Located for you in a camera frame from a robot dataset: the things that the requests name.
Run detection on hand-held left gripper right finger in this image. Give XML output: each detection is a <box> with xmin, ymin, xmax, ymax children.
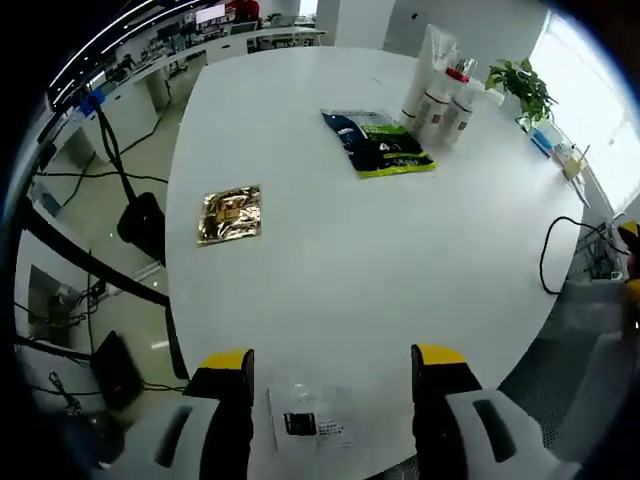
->
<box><xmin>409</xmin><ymin>342</ymin><xmax>585</xmax><ymax>480</ymax></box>

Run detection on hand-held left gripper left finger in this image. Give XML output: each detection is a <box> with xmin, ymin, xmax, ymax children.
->
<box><xmin>122</xmin><ymin>348</ymin><xmax>256</xmax><ymax>480</ymax></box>

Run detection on clear sachet blue label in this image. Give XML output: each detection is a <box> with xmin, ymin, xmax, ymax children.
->
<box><xmin>266</xmin><ymin>382</ymin><xmax>357</xmax><ymax>453</ymax></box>

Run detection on white skincare bottle clear cap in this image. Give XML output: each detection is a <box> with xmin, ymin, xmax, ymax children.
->
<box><xmin>415</xmin><ymin>85</ymin><xmax>450</xmax><ymax>140</ymax></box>
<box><xmin>446</xmin><ymin>79</ymin><xmax>475</xmax><ymax>147</ymax></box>

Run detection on gold foil sachet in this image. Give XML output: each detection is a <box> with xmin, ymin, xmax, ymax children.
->
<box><xmin>196</xmin><ymin>183</ymin><xmax>263</xmax><ymax>247</ymax></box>

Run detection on green black sachet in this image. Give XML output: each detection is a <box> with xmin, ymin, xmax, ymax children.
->
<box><xmin>319</xmin><ymin>106</ymin><xmax>438</xmax><ymax>181</ymax></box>

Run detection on white skincare tube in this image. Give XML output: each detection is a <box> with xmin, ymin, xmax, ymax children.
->
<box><xmin>401</xmin><ymin>23</ymin><xmax>459</xmax><ymax>132</ymax></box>

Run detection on yellow drink cup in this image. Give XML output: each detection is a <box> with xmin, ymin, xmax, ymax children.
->
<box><xmin>560</xmin><ymin>143</ymin><xmax>592</xmax><ymax>180</ymax></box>

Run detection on black box device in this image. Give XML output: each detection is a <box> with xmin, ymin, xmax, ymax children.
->
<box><xmin>91</xmin><ymin>329</ymin><xmax>147</xmax><ymax>412</ymax></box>

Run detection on blue tissue box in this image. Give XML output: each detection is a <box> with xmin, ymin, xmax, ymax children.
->
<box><xmin>525</xmin><ymin>124</ymin><xmax>569</xmax><ymax>157</ymax></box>

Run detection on potted green plant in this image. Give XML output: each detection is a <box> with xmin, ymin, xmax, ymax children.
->
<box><xmin>485</xmin><ymin>57</ymin><xmax>560</xmax><ymax>132</ymax></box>

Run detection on black bag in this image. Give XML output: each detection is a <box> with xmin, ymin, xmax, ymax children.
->
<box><xmin>116</xmin><ymin>191</ymin><xmax>167</xmax><ymax>262</ymax></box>

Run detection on long white counter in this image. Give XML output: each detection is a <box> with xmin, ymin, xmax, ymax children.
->
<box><xmin>49</xmin><ymin>24</ymin><xmax>329</xmax><ymax>161</ymax></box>

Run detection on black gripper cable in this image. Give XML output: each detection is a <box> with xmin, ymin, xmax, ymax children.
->
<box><xmin>538</xmin><ymin>215</ymin><xmax>624</xmax><ymax>297</ymax></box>

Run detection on floor cable tangle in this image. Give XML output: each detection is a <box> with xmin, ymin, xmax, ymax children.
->
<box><xmin>22</xmin><ymin>269</ymin><xmax>109</xmax><ymax>346</ymax></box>

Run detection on black monitor cable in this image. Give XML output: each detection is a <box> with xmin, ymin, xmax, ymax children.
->
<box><xmin>94</xmin><ymin>104</ymin><xmax>139</xmax><ymax>201</ymax></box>

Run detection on wall television screen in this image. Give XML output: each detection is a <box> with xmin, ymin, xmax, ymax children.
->
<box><xmin>194</xmin><ymin>3</ymin><xmax>226</xmax><ymax>24</ymax></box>

